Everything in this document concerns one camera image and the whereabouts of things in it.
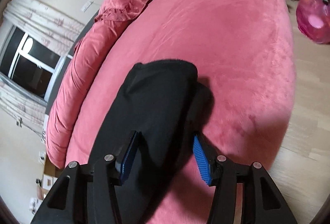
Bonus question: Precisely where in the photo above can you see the right floral curtain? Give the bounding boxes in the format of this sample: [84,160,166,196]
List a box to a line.
[3,0,84,56]

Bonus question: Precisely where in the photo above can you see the floral curtain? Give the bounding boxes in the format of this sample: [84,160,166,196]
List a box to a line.
[3,0,84,56]
[1,79,46,136]

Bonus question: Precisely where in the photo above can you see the pink balloon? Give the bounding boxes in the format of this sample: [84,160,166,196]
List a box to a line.
[296,0,329,44]

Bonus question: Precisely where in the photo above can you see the round pink bed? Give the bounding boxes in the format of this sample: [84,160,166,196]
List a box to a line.
[66,0,296,223]

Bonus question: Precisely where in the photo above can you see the pink folded duvet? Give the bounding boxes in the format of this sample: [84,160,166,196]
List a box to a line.
[45,18,130,170]

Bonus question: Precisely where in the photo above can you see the black pants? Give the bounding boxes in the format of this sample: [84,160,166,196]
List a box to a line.
[87,60,213,223]

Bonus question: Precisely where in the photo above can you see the left floral curtain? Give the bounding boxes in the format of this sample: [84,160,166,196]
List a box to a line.
[1,79,46,136]

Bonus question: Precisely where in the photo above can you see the window with white frame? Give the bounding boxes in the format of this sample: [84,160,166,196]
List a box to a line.
[1,27,63,102]

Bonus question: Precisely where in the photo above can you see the wall socket right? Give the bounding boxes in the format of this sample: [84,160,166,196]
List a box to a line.
[81,0,94,12]

